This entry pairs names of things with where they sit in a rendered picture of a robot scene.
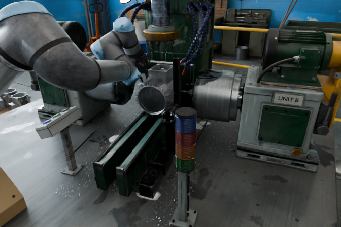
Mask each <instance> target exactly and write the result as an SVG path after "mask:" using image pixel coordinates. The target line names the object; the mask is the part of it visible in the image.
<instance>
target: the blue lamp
mask: <svg viewBox="0 0 341 227"><path fill-rule="evenodd" d="M196 120H197V115H196V116H195V117H193V118H190V119H182V118H179V117H178V116H176V115H175V129H176V130H177V131H178V132H180V133H192V132H194V131H195V130H196Z"/></svg>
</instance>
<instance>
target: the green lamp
mask: <svg viewBox="0 0 341 227"><path fill-rule="evenodd" d="M175 158H176V168H177V169H178V170H180V171H184V172H187V171H191V170H192V169H194V167H195V157H194V158H192V159H189V160H182V159H179V158H178V157H177V156H176V155H175Z"/></svg>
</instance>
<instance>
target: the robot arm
mask: <svg viewBox="0 0 341 227"><path fill-rule="evenodd" d="M122 47H123V49H124V52H125V54H126V55H127V56H126V55H125V54H124V53H123V51H122V50H121V48H122ZM90 48H91V50H92V52H93V54H94V55H95V56H96V58H97V59H98V60H95V59H94V58H92V57H90V56H86V55H85V54H84V53H83V52H82V51H81V50H80V49H79V48H78V47H77V45H76V44H75V43H74V42H73V41H72V39H71V38H70V37H69V36H68V35H67V33H66V32H65V31H64V30H63V29H62V27H61V26H60V25H59V24H58V22H57V21H56V20H55V19H54V16H53V15H52V14H51V13H49V12H48V11H47V9H46V8H45V7H44V6H43V5H41V4H40V3H37V2H34V1H20V2H14V3H11V4H9V5H7V6H5V7H3V8H2V9H0V96H1V95H2V94H3V93H4V92H5V91H6V90H7V89H8V88H9V87H10V86H11V85H12V84H13V83H14V82H15V81H16V80H17V79H18V78H19V77H20V76H21V75H22V74H23V73H24V72H25V71H35V73H36V74H37V75H38V76H39V77H41V78H42V79H43V80H45V81H46V82H48V83H50V84H52V85H54V86H57V87H59V88H62V89H66V90H71V91H79V92H80V91H89V90H92V89H94V88H96V87H97V86H98V85H101V84H106V83H112V82H117V81H123V82H124V83H125V84H126V85H127V86H130V85H132V84H133V83H134V82H136V81H137V80H139V81H140V82H142V83H145V82H146V81H147V80H148V74H149V70H147V69H146V66H147V62H148V64H149V63H150V58H149V55H148V53H144V50H143V47H142V45H141V44H140V43H139V40H138V38H137V35H136V33H135V30H134V26H133V24H132V22H131V20H130V19H129V18H126V17H121V18H118V19H116V20H115V22H114V23H113V30H112V31H111V32H109V33H107V34H106V35H104V36H103V37H101V38H100V39H98V40H97V41H95V42H94V43H93V44H92V45H91V46H90ZM145 54H146V56H144V55H145ZM147 57H148V58H149V61H148V59H147Z"/></svg>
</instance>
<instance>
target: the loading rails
mask: <svg viewBox="0 0 341 227"><path fill-rule="evenodd" d="M164 122H165V120H164V119H163V118H162V116H160V117H159V116H158V117H152V116H149V115H148V114H146V113H145V111H143V112H142V113H141V114H140V115H139V116H138V117H137V118H136V119H135V120H134V121H133V122H132V123H131V124H130V125H129V126H128V127H127V128H126V129H125V130H124V131H123V132H122V133H121V134H120V135H119V136H118V137H117V138H116V139H115V140H114V141H113V142H112V143H111V144H110V145H109V146H108V147H107V148H106V149H105V150H104V151H103V152H102V153H101V154H100V155H99V156H98V157H97V158H96V159H95V160H94V161H93V162H92V164H93V169H94V174H95V177H94V179H95V181H96V185H97V188H99V189H102V190H106V189H107V188H108V187H109V186H110V184H111V183H112V182H113V180H114V179H115V178H116V177H117V181H118V189H119V194H120V195H123V196H127V197H129V195H130V194H131V192H132V191H133V192H137V193H139V185H138V183H139V180H140V179H141V177H142V176H143V174H144V173H145V171H146V170H147V168H148V167H149V166H152V162H153V160H154V159H155V156H156V154H157V153H158V151H159V150H160V148H161V147H162V145H163V146H166V127H165V126H164Z"/></svg>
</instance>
